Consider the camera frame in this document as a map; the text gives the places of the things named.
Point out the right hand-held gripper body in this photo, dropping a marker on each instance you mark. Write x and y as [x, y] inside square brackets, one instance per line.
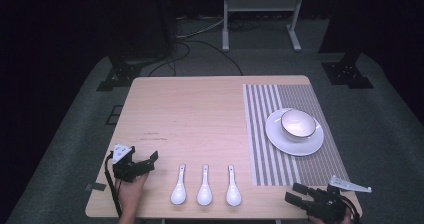
[328, 204]

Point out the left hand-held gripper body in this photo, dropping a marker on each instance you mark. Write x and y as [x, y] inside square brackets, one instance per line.
[124, 169]

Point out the person's right hand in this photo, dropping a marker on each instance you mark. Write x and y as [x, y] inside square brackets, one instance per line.
[330, 221]

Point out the black stand base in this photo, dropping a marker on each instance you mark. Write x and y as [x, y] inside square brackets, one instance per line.
[346, 74]
[120, 75]

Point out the white metal stand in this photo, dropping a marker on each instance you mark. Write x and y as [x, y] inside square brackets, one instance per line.
[261, 3]

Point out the dark tape strip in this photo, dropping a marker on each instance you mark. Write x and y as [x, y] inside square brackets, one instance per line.
[96, 186]

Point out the white bowl with dark rim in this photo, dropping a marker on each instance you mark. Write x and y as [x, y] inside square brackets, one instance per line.
[297, 124]

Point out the grey striped placemat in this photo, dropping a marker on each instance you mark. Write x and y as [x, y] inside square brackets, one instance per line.
[263, 134]

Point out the white ceramic soup spoon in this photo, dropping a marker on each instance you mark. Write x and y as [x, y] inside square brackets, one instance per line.
[233, 195]
[204, 195]
[179, 194]

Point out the white round plate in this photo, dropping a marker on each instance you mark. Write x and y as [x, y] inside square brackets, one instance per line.
[296, 147]

